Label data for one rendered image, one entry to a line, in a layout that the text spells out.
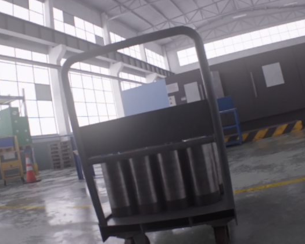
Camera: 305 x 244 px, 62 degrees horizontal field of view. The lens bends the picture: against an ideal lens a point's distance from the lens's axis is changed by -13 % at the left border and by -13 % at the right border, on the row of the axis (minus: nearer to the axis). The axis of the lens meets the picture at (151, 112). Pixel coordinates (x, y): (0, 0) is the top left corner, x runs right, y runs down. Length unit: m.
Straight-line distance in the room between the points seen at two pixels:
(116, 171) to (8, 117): 8.21
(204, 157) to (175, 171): 0.14
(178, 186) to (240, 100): 6.15
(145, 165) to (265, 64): 6.36
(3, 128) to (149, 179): 8.53
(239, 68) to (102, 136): 6.46
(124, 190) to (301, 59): 6.61
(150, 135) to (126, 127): 0.10
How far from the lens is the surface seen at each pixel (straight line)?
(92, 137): 1.13
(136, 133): 1.08
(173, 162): 1.21
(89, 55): 1.11
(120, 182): 1.28
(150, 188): 1.25
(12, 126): 9.22
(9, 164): 7.61
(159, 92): 7.83
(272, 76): 7.31
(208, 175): 1.21
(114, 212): 1.32
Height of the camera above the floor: 0.59
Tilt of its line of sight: 4 degrees up
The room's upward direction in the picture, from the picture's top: 11 degrees counter-clockwise
